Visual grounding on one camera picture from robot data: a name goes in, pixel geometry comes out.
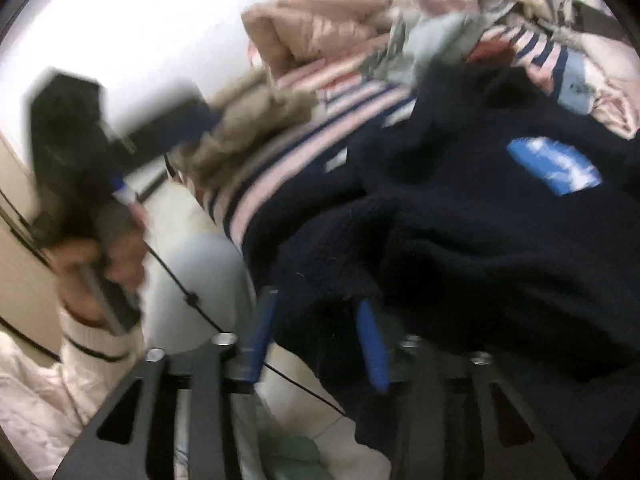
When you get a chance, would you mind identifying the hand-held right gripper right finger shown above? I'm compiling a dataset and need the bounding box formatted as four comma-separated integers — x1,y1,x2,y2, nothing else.
356,299,578,480

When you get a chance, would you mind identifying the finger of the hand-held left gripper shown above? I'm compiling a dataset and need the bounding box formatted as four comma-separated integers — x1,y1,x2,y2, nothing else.
107,175,140,209
122,92,223,157

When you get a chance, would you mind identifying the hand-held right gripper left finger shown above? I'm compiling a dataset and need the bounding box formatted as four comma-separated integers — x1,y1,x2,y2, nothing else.
52,285,280,480

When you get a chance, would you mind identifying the dark navy sweater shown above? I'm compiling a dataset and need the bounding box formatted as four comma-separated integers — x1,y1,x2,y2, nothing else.
240,60,640,461

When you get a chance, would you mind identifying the person's left forearm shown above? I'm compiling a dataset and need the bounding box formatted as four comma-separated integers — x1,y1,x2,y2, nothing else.
59,302,148,413

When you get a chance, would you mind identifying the person's left hand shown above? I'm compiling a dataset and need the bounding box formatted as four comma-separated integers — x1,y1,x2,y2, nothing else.
52,210,152,322

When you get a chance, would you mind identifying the beige furry garment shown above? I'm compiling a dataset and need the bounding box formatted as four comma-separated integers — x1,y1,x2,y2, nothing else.
184,67,319,190

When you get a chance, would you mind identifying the person's light jeans leg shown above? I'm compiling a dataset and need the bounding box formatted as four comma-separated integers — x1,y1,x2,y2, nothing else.
147,234,257,357

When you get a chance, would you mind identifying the beige wooden cabinet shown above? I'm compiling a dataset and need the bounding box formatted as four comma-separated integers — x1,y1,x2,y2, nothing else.
0,130,68,356

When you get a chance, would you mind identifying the pink navy striped blanket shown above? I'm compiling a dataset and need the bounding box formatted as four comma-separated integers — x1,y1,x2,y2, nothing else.
200,24,572,243

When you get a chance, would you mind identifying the green object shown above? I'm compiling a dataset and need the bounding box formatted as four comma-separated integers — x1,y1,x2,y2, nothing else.
259,432,322,480

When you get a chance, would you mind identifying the pink puffy jacket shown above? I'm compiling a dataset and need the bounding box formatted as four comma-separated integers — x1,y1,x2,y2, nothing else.
241,0,397,70

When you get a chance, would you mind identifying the grey cloth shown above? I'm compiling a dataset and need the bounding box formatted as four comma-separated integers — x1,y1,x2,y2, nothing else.
369,11,482,87

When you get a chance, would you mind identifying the pale pink cloth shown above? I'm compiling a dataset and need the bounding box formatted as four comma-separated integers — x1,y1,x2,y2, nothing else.
575,35,640,142

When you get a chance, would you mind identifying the black cable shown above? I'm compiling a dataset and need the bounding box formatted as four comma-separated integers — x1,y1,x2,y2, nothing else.
144,152,347,415

